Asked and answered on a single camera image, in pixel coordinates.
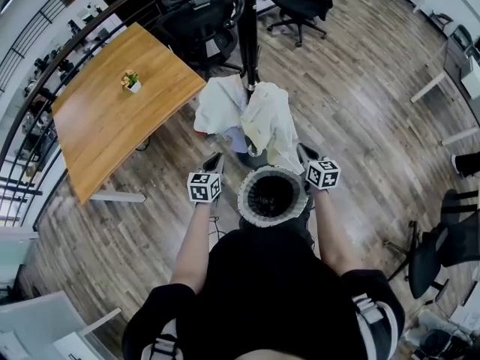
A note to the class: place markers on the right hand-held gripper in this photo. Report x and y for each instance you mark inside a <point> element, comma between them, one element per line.
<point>322,174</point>

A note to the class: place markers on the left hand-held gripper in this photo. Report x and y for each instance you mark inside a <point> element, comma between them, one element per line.
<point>204,188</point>

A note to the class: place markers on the cream clothes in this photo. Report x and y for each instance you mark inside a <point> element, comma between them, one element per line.
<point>270,118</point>

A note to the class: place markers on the white clothes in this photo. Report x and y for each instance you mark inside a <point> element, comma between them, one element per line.
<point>217,107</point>

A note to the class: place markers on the black coat rack stand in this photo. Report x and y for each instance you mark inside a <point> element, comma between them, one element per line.
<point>247,32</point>

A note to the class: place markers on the person's left forearm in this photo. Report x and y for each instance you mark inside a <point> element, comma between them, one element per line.
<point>193,249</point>

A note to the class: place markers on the person's right forearm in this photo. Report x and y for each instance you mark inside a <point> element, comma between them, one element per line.
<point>333,231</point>

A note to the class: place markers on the white mesh laundry basket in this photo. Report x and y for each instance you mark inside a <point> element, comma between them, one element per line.
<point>247,208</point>

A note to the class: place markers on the wooden table with white legs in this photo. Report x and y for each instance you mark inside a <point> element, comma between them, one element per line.
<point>120,133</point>

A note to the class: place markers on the small potted plant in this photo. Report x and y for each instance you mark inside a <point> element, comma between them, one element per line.
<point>132,83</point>

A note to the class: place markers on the white table with dark top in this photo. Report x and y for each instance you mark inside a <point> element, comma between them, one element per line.
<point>427,86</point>

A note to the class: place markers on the person's black shirt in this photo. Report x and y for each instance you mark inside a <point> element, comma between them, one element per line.
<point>270,298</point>

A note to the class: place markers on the black railing with wooden handrail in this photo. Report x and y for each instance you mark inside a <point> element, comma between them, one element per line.
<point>22,133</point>

